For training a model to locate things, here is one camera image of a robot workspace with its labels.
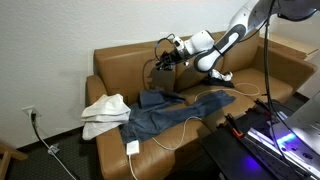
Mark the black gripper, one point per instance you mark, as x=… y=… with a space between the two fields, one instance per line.
x=176 y=53

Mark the blue denim trousers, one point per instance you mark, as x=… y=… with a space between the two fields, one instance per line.
x=150 y=116

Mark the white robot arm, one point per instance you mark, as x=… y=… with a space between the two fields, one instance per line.
x=230 y=33

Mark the brown leather couch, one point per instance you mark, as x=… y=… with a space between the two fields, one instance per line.
x=126 y=66

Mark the black crumpled garment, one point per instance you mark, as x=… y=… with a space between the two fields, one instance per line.
x=220 y=83

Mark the white folded cloth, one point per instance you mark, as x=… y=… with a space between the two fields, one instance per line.
x=106 y=110

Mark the white power adapter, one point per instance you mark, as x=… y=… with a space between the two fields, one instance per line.
x=132 y=147

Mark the black orange clamp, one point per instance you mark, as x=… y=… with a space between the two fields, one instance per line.
x=233 y=126

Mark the black red clamp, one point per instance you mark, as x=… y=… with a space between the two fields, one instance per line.
x=265 y=106

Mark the black robot table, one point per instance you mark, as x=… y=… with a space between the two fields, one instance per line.
x=230 y=160

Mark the light wooden side table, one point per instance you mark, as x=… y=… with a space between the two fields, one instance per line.
x=290 y=43

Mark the small white floor tag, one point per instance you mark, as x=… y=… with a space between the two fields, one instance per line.
x=53 y=149

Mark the wooden furniture leg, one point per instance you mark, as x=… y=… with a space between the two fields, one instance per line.
x=8 y=156

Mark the metal base rail plate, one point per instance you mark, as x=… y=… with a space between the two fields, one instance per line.
x=263 y=140

